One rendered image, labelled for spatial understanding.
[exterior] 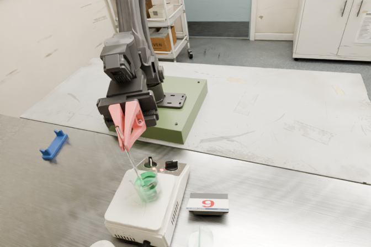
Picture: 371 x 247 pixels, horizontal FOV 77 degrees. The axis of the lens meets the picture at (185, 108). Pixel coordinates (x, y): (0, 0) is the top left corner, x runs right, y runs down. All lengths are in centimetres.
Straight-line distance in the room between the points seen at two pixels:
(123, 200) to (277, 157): 40
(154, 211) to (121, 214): 6
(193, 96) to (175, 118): 11
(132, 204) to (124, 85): 24
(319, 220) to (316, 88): 48
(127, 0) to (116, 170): 44
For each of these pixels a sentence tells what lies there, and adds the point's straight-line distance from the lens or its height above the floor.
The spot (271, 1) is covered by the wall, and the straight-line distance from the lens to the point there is 327.
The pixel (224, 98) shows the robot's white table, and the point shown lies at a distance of 85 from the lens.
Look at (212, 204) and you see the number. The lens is 56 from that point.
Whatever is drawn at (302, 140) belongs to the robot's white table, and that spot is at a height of 90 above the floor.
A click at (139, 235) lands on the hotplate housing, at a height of 96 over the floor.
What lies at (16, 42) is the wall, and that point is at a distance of 208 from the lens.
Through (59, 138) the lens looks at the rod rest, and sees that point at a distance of 88.
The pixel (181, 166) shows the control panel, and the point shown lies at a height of 94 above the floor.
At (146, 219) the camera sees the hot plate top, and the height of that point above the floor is 99.
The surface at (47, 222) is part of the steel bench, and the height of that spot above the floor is 90.
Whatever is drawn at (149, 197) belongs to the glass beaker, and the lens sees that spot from 49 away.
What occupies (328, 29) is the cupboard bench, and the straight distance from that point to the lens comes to 279.
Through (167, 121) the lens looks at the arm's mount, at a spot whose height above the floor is 96.
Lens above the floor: 142
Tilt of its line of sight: 39 degrees down
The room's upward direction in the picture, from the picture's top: 9 degrees counter-clockwise
